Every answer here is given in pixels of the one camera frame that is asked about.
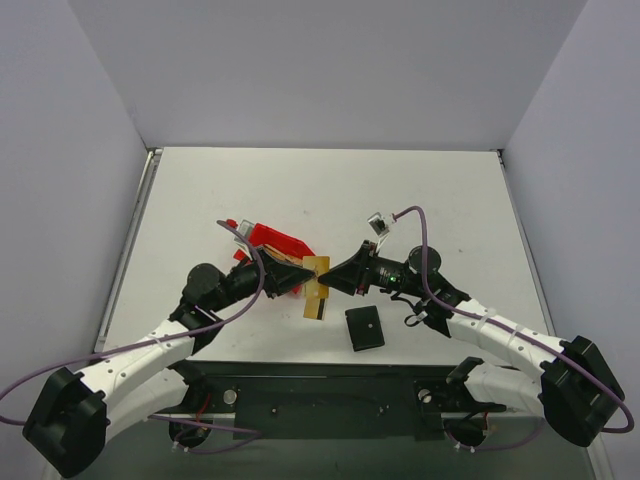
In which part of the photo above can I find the gold card stripe up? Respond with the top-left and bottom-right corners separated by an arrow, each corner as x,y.
303,279 -> 329,320

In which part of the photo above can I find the red plastic bin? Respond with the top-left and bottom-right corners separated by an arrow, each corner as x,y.
227,223 -> 314,300

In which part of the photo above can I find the black card holder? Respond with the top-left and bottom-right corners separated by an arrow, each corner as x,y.
345,305 -> 385,352

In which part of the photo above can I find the gold card front up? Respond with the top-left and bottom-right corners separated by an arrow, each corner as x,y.
302,256 -> 330,282

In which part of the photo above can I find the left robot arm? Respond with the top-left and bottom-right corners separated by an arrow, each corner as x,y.
22,249 -> 315,478

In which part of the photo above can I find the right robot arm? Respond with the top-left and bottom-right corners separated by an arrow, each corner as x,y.
319,241 -> 624,447

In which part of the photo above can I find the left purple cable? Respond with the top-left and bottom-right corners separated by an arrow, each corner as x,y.
0,219 -> 266,429

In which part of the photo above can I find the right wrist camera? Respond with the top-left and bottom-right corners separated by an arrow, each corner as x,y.
367,212 -> 392,252

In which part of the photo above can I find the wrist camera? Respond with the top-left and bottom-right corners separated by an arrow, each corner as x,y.
216,219 -> 256,261
367,212 -> 392,252

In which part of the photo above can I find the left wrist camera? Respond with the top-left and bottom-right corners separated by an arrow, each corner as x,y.
216,219 -> 256,261

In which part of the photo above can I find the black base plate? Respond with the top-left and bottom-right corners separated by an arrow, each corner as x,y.
161,361 -> 505,441

